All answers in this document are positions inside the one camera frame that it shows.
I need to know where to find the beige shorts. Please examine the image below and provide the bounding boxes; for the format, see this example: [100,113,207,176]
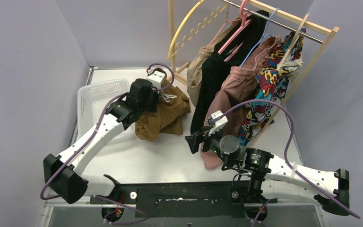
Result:
[187,18,251,107]

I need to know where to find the wooden clothes rack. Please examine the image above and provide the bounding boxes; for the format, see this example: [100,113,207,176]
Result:
[167,0,341,148]

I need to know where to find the pink shorts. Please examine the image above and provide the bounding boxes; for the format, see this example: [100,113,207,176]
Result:
[200,35,281,170]

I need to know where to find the thin pink wire hanger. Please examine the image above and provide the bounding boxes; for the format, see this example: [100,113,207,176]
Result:
[205,1,241,51]

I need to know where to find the wooden hanger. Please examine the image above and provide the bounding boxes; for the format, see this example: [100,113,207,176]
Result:
[277,13,310,70]

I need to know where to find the colourful comic print shorts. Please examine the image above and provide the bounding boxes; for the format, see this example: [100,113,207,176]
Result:
[238,32,304,146]

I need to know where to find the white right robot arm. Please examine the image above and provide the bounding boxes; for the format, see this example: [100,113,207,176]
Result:
[184,126,350,216]

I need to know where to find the light blue hanger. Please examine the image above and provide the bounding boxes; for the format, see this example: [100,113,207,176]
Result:
[239,8,280,67]

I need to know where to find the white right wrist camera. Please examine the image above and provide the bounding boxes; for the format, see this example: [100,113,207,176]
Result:
[207,110,228,136]

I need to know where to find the yellow wire hanger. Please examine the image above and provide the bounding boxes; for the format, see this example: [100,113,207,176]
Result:
[166,0,227,60]

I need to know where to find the brown shorts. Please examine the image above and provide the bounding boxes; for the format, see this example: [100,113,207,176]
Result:
[135,86,190,141]

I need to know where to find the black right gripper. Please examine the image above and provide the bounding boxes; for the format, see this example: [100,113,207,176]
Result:
[186,123,236,167]

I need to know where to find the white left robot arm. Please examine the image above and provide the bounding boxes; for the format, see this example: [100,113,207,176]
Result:
[43,79,161,204]

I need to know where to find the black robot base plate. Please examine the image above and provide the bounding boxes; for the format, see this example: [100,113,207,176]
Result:
[90,180,269,221]

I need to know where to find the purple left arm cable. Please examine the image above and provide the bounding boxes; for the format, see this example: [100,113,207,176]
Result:
[40,63,175,226]

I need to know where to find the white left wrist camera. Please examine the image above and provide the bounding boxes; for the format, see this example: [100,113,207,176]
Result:
[146,70,167,90]

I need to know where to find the black shorts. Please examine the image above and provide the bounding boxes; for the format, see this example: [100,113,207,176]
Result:
[190,10,270,135]

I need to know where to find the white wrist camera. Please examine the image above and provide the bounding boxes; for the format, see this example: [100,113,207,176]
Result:
[146,70,167,90]
[207,110,228,136]

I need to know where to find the white plastic basket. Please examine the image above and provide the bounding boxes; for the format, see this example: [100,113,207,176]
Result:
[77,79,130,139]

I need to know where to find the thick pink plastic hanger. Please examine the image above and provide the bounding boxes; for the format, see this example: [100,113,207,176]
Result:
[217,0,252,62]

